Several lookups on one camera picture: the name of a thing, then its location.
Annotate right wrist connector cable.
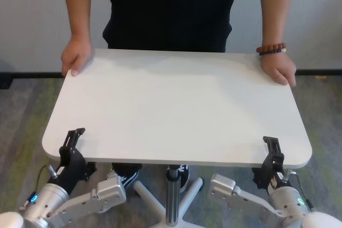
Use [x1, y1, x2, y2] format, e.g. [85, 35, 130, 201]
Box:
[283, 169, 315, 210]

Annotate person's right hand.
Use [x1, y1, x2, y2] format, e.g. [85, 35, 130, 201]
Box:
[60, 35, 94, 77]

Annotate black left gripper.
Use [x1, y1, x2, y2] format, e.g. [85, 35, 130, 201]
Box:
[52, 127, 98, 194]

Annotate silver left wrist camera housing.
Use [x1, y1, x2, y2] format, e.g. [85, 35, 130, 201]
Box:
[48, 176, 127, 227]

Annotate wrist connector cable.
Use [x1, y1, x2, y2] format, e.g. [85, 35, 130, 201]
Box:
[283, 169, 315, 210]
[36, 165, 58, 186]

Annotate person's right forearm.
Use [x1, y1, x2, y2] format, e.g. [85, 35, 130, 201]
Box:
[60, 0, 106, 43]

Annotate white pedestal rolling table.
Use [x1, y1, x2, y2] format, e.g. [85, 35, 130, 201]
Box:
[42, 48, 313, 228]

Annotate black floor box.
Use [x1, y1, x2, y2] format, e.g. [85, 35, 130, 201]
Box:
[0, 72, 14, 89]

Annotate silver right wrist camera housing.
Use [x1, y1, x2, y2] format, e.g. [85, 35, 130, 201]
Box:
[208, 174, 284, 219]

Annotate person in black clothes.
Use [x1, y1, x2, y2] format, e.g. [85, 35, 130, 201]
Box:
[103, 0, 240, 52]

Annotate brown wooden bead bracelet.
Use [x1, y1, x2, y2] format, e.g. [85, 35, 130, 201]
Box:
[255, 42, 286, 54]

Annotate person's left hand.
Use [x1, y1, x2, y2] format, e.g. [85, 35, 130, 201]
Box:
[260, 51, 297, 88]

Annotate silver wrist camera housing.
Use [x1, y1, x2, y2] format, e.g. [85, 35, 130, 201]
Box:
[48, 176, 127, 227]
[208, 174, 284, 219]

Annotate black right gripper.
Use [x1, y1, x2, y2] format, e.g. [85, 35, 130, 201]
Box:
[251, 136, 287, 191]

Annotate left wrist connector cable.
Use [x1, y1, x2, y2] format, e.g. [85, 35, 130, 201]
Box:
[36, 165, 58, 186]

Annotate person's left forearm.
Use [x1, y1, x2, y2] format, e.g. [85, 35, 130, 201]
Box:
[242, 0, 286, 52]

